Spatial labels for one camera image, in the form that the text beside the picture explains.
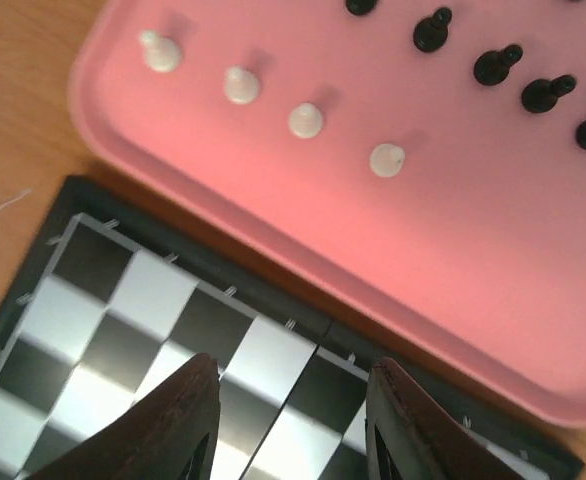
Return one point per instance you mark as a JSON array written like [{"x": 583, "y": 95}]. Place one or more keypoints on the pink plastic tray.
[{"x": 475, "y": 250}]

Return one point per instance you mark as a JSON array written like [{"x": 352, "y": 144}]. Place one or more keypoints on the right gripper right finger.
[{"x": 409, "y": 436}]

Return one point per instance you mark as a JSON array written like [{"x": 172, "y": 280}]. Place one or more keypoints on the black white chessboard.
[{"x": 108, "y": 303}]

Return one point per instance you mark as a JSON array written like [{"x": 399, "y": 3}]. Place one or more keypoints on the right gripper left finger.
[{"x": 169, "y": 434}]

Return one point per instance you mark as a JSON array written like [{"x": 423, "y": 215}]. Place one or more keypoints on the white pawn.
[
  {"x": 241, "y": 86},
  {"x": 386, "y": 160},
  {"x": 161, "y": 54},
  {"x": 305, "y": 121}
]

